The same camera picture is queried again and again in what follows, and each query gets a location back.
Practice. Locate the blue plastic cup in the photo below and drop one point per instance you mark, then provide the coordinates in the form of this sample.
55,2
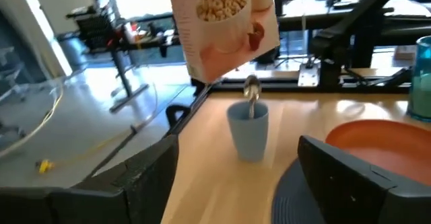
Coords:
247,140

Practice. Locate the black aluminium table frame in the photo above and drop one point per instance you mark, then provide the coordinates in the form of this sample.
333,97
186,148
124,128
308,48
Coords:
269,84

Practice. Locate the metal spoon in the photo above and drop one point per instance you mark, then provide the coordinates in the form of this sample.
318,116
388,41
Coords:
252,87

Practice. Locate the metal mounting bracket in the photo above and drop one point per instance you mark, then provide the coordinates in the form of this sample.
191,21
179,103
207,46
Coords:
308,76

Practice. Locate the cereal box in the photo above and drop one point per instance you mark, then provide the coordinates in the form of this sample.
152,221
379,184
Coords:
222,49

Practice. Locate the teal ribbed tumbler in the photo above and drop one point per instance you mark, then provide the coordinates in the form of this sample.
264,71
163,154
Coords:
421,93

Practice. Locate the orange plate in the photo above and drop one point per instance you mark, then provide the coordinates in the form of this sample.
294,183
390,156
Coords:
387,143

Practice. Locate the yellow plug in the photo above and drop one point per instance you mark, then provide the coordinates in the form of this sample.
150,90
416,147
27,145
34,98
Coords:
44,166

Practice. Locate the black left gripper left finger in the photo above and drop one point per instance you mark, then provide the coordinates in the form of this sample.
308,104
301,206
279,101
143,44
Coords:
101,204

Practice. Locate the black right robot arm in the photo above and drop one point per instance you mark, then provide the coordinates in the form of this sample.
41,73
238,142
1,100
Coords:
336,39

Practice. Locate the grey trash bin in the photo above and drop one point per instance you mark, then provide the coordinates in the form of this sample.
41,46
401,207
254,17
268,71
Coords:
72,52

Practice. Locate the black cluttered table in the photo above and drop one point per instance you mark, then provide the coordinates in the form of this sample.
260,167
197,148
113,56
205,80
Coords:
121,72

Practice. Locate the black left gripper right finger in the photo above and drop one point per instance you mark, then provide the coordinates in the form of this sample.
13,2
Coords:
353,197

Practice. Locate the black background desk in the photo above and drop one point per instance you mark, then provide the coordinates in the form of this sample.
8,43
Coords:
303,20

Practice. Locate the black curved hook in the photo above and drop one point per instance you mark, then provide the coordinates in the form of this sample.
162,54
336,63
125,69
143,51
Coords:
169,114

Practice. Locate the dark round placemat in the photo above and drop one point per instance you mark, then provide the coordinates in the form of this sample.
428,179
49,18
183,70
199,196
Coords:
293,200

